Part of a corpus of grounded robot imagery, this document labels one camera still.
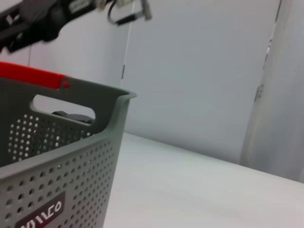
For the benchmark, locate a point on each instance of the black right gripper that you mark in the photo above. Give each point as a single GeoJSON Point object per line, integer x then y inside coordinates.
{"type": "Point", "coordinates": [52, 16]}

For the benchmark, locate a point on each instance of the glass teacup black sleeve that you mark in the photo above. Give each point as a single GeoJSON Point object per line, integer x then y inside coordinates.
{"type": "Point", "coordinates": [73, 116]}

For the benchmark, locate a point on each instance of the grey perforated storage basket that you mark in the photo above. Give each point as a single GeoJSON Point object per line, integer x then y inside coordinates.
{"type": "Point", "coordinates": [59, 166]}

